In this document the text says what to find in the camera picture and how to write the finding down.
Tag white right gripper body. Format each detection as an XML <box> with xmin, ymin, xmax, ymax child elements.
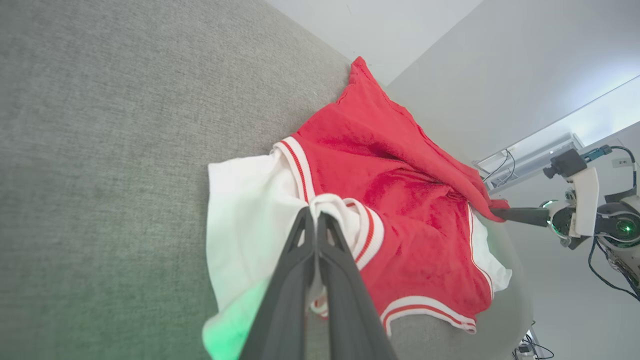
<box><xmin>540</xmin><ymin>167</ymin><xmax>600</xmax><ymax>249</ymax></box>

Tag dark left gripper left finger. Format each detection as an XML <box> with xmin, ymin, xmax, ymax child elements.
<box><xmin>239</xmin><ymin>206</ymin><xmax>317</xmax><ymax>360</ymax></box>

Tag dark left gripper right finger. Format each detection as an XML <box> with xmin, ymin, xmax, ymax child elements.
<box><xmin>317</xmin><ymin>212</ymin><xmax>399</xmax><ymax>360</ymax></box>

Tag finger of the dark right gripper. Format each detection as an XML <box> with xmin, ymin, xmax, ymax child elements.
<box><xmin>492</xmin><ymin>207</ymin><xmax>551</xmax><ymax>227</ymax></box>

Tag red and white garment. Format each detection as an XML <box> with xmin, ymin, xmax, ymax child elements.
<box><xmin>202</xmin><ymin>56</ymin><xmax>513</xmax><ymax>360</ymax></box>

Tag grey fabric sofa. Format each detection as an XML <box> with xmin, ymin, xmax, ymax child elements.
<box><xmin>0</xmin><ymin>0</ymin><xmax>534</xmax><ymax>360</ymax></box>

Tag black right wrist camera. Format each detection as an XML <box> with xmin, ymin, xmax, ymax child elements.
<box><xmin>543</xmin><ymin>148</ymin><xmax>588</xmax><ymax>180</ymax></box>

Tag black hanging wall cables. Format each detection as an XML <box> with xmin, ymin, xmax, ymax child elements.
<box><xmin>481</xmin><ymin>148</ymin><xmax>517</xmax><ymax>189</ymax></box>

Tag black cable with teal plug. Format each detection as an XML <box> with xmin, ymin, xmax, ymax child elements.
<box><xmin>582</xmin><ymin>144</ymin><xmax>639</xmax><ymax>191</ymax></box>

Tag white wall rail unit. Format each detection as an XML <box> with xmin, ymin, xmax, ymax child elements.
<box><xmin>472</xmin><ymin>132</ymin><xmax>586</xmax><ymax>196</ymax></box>

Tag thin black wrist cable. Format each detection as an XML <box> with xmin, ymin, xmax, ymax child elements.
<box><xmin>587</xmin><ymin>237</ymin><xmax>640</xmax><ymax>302</ymax></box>

